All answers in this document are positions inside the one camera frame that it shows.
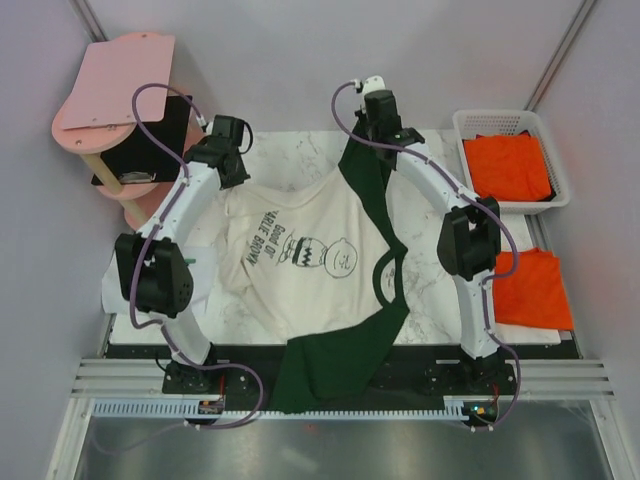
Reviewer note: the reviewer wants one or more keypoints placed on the pink clipboard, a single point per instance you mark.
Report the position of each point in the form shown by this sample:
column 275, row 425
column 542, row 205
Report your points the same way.
column 109, row 75

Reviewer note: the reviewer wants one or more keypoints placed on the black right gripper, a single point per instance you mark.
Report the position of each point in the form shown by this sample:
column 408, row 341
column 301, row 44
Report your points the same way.
column 362, row 118

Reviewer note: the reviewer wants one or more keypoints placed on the white folded t-shirt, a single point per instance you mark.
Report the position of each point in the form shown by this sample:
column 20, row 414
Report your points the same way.
column 202, row 266

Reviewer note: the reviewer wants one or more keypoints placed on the white slotted cable duct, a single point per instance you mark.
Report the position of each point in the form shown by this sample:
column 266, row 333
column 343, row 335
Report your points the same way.
column 176, row 408

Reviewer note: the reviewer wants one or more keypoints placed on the orange t-shirt on table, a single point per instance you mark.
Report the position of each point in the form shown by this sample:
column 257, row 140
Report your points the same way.
column 534, row 295

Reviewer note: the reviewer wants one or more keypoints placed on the orange t-shirt in basket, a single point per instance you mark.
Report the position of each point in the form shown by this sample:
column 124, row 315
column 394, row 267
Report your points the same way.
column 508, row 168

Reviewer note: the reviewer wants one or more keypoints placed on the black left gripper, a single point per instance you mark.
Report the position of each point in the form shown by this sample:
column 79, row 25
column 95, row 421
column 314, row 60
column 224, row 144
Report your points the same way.
column 240, row 176

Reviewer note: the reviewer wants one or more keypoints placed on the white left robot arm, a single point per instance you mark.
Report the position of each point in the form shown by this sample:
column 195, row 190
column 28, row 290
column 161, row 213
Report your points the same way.
column 154, row 276

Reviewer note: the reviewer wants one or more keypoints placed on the black clipboard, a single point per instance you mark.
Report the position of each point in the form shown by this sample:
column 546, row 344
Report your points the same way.
column 138, row 160

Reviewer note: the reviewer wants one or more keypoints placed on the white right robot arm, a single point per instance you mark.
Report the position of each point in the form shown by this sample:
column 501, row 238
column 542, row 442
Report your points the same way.
column 469, row 240

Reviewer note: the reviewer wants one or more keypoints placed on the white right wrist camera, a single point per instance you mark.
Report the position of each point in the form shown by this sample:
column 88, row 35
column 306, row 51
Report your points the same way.
column 369, row 85

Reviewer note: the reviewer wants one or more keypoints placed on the white plastic basket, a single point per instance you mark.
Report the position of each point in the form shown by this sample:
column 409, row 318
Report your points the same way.
column 468, row 124

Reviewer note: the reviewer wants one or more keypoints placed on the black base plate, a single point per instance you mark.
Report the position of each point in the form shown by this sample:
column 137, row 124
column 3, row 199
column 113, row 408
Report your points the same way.
column 408, row 377

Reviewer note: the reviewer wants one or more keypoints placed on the cream and green t-shirt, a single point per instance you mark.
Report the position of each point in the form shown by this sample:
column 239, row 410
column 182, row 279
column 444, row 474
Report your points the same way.
column 321, row 269

